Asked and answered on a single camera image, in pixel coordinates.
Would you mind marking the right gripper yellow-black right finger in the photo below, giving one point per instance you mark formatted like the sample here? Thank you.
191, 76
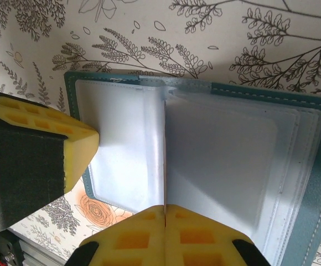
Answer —
199, 241

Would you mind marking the blue leather card holder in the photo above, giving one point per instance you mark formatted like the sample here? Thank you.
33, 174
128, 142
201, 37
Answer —
218, 155

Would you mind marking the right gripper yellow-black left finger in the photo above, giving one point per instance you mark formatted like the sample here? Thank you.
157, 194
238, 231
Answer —
132, 241

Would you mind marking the yellow-black finger of the left gripper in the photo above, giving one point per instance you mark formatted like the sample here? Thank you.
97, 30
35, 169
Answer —
25, 166

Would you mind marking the aluminium table edge rail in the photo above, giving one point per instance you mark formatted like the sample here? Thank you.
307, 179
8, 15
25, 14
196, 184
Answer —
44, 256

